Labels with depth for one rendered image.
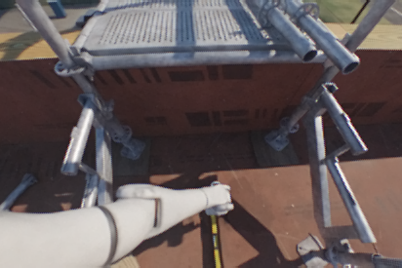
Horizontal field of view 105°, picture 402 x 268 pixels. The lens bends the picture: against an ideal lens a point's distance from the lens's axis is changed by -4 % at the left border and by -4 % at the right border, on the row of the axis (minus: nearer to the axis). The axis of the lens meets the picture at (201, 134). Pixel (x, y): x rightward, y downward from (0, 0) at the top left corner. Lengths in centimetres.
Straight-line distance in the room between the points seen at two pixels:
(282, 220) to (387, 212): 72
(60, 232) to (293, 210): 120
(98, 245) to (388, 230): 158
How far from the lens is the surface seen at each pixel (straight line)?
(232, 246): 114
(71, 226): 23
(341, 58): 68
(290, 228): 125
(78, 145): 76
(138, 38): 80
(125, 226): 27
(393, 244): 162
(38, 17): 74
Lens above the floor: 112
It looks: 58 degrees down
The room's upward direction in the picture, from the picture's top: 2 degrees clockwise
